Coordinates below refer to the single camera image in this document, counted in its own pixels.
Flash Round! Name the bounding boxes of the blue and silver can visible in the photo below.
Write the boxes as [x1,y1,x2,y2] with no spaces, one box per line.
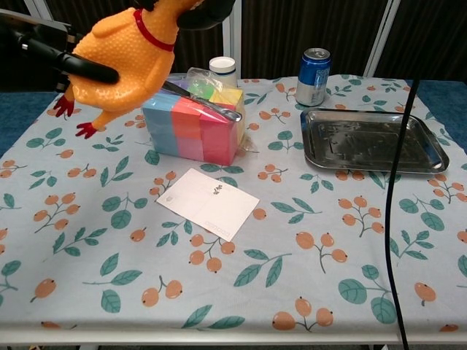
[295,47,332,107]

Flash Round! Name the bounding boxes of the clear plastic bag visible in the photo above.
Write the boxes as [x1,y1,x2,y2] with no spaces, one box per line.
[142,67,257,158]

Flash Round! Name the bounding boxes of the black-handled metal tongs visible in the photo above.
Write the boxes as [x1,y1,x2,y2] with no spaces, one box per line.
[162,80,243,123]

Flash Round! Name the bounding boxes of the orange foam block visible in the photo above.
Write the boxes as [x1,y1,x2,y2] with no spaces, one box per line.
[170,96,205,140]

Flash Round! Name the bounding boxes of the pink foam block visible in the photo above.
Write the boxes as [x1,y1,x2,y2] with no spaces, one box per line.
[175,134,205,162]

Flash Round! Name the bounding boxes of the white lidded bottle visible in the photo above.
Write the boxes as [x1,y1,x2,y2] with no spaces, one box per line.
[209,56,239,88]

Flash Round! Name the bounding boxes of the stainless steel tray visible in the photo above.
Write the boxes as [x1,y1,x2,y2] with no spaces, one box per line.
[299,107,450,175]

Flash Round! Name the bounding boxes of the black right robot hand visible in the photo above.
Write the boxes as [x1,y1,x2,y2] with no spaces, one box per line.
[133,0,236,31]

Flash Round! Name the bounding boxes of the floral print tablecloth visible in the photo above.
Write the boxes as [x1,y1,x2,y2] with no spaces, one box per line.
[0,74,467,335]

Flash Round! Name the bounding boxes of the green foam block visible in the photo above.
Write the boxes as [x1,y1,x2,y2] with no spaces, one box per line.
[189,78,217,101]

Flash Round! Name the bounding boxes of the orange rubber chicken toy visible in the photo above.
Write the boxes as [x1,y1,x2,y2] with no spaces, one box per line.
[53,0,206,140]

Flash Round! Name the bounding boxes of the magenta foam block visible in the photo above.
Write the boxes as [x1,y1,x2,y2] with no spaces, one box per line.
[198,107,240,167]

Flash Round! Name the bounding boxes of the light blue foam block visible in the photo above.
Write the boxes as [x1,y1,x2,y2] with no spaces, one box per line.
[149,130,180,157]

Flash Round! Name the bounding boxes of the yellow foam block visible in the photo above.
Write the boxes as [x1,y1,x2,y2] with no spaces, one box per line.
[209,87,245,145]

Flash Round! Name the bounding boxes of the purple foam block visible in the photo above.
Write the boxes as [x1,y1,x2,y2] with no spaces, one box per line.
[168,78,193,98]

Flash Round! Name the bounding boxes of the black cable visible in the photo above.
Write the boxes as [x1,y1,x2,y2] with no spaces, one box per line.
[385,79,421,350]

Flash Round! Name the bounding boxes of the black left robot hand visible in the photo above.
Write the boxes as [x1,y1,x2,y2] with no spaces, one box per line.
[0,9,120,93]

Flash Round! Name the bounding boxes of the white postcard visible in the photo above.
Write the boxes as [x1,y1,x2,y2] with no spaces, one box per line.
[155,168,260,242]

